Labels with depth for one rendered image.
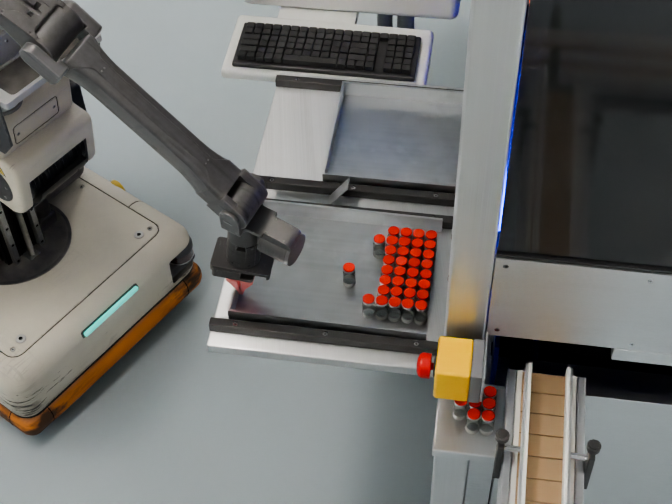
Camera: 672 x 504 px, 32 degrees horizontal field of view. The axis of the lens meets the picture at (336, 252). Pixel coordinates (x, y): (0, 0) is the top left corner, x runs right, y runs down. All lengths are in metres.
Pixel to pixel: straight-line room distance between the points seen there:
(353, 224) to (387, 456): 0.89
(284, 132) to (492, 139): 0.88
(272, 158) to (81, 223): 0.89
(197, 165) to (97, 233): 1.24
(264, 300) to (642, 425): 0.68
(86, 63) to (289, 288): 0.57
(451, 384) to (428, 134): 0.68
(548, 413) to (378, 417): 1.12
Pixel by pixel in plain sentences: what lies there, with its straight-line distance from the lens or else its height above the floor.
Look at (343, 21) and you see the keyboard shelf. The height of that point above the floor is 0.80.
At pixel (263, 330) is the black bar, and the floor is 0.90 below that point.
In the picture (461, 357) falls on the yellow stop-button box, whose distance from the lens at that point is 1.80.
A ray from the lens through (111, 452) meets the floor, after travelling 2.97.
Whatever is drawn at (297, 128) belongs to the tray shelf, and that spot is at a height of 0.88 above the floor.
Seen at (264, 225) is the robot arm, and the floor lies 1.11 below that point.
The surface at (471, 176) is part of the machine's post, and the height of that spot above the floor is 1.37.
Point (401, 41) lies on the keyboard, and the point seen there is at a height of 0.83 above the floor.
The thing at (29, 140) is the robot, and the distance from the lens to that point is 2.52.
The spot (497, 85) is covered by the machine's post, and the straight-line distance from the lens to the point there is 1.47.
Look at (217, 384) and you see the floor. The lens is 3.03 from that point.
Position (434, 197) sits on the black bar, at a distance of 2.19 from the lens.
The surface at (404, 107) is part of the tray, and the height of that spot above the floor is 0.88.
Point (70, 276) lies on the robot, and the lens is 2.95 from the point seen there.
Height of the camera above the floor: 2.51
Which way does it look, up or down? 50 degrees down
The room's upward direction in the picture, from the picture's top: 2 degrees counter-clockwise
